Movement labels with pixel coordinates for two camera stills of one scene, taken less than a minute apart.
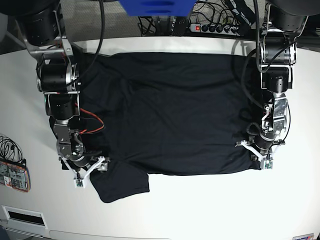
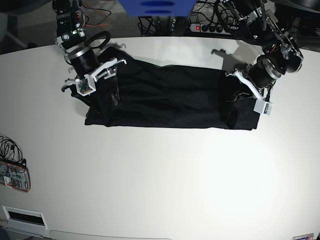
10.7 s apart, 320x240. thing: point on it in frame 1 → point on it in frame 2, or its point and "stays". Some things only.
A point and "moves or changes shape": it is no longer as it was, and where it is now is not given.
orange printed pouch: (17, 176) stays
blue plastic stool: (159, 8) stays
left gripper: (74, 157) → (86, 63)
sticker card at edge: (309, 236) stays
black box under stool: (181, 26) stays
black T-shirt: (184, 113) moves or changes shape
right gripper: (262, 141) → (259, 75)
